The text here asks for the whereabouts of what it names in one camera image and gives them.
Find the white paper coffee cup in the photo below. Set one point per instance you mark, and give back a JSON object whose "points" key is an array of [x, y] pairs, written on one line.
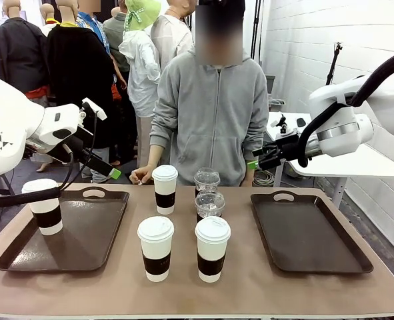
{"points": [[45, 213], [155, 246], [212, 248], [165, 190]]}

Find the clear plastic iced coffee cup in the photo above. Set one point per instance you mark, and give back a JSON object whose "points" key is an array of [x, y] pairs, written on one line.
{"points": [[206, 180], [210, 203]]}

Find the person's right hand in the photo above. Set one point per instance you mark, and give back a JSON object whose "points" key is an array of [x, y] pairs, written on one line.
{"points": [[142, 175]]}

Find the black light stand poles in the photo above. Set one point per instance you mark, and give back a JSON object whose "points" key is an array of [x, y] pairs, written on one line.
{"points": [[256, 26]]}

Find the black tripod stand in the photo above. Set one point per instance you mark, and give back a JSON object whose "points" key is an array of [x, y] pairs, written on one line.
{"points": [[333, 63]]}

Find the black oval mouse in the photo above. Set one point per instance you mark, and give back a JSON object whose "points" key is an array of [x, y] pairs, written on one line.
{"points": [[301, 122]]}

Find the black and white desk gadget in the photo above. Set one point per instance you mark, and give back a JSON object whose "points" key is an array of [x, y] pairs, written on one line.
{"points": [[282, 125]]}

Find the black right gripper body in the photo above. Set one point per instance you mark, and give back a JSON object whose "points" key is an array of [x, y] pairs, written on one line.
{"points": [[288, 148]]}

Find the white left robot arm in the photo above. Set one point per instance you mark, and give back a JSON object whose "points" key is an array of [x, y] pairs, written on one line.
{"points": [[3, 110]]}

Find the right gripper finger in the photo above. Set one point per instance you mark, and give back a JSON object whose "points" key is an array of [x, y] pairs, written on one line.
{"points": [[265, 164], [266, 150]]}

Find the person in grey hoodie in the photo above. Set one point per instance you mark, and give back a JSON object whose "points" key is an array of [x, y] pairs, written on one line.
{"points": [[210, 116]]}

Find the mannequin in white shirt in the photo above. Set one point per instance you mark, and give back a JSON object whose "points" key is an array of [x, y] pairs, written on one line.
{"points": [[173, 36]]}

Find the mannequin with yellow collar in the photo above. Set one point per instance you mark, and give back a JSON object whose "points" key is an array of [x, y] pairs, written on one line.
{"points": [[49, 20]]}

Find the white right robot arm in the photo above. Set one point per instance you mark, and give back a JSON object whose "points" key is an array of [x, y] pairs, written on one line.
{"points": [[343, 103]]}

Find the grey storage box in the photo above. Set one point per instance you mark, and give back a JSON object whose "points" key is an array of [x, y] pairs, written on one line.
{"points": [[270, 87]]}

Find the mannequin in dark grey jacket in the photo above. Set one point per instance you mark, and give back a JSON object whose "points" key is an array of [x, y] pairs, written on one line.
{"points": [[20, 50]]}

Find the dark brown serving tray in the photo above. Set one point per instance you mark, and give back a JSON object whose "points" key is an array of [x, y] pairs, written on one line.
{"points": [[83, 233], [303, 233]]}

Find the person's right forearm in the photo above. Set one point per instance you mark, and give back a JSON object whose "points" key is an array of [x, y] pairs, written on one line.
{"points": [[156, 153]]}

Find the person in blue patterned shirt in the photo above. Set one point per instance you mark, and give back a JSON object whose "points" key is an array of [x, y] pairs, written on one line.
{"points": [[95, 26]]}

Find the white side table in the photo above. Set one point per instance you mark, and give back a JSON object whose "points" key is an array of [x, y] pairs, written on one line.
{"points": [[350, 163]]}

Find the mannequin with green hat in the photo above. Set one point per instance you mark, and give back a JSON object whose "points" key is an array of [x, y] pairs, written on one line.
{"points": [[140, 66]]}

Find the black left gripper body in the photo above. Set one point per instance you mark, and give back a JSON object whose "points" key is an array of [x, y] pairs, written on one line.
{"points": [[78, 141]]}

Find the mannequin in black garment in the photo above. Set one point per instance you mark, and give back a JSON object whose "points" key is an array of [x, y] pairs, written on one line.
{"points": [[80, 66]]}

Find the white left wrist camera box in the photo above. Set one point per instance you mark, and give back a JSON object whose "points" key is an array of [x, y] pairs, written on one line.
{"points": [[94, 108]]}

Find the person's left forearm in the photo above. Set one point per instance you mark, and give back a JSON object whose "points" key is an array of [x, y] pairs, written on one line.
{"points": [[254, 146]]}

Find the mannequin in grey-green shirt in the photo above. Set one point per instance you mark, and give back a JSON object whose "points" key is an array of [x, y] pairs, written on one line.
{"points": [[115, 36]]}

